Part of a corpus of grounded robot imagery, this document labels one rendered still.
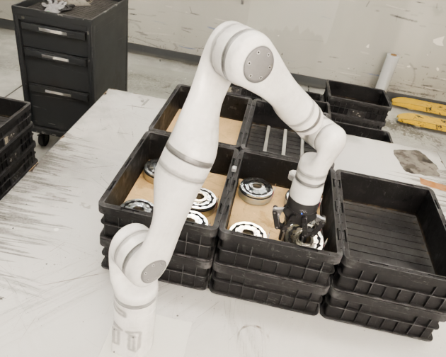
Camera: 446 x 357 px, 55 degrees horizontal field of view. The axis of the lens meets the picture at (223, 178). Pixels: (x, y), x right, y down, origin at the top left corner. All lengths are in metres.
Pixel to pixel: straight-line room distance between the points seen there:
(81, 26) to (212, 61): 1.87
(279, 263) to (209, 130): 0.45
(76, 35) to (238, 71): 1.96
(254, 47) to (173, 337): 0.71
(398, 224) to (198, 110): 0.85
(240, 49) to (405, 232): 0.88
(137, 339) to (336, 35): 3.83
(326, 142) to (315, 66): 3.63
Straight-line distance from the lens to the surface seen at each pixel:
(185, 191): 0.76
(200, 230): 1.03
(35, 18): 2.68
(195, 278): 1.16
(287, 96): 0.78
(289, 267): 1.09
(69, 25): 2.60
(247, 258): 1.08
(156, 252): 0.81
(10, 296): 1.22
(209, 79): 0.75
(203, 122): 0.74
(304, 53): 4.49
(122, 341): 1.02
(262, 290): 1.15
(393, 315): 1.22
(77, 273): 1.24
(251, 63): 0.69
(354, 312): 1.20
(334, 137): 0.92
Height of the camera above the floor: 1.61
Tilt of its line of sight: 35 degrees down
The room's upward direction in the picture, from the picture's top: 10 degrees clockwise
